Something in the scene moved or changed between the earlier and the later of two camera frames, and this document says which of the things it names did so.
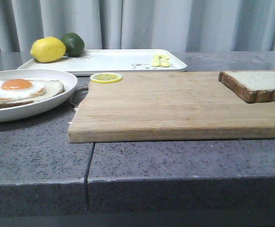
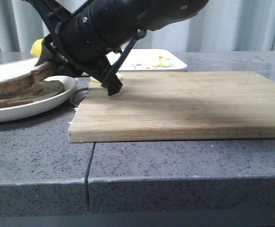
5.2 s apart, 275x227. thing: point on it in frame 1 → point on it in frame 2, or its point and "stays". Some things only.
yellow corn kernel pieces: [160, 59] stays
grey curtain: [12, 26] stays
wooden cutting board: [173, 107] stays
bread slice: [257, 86] → [7, 78]
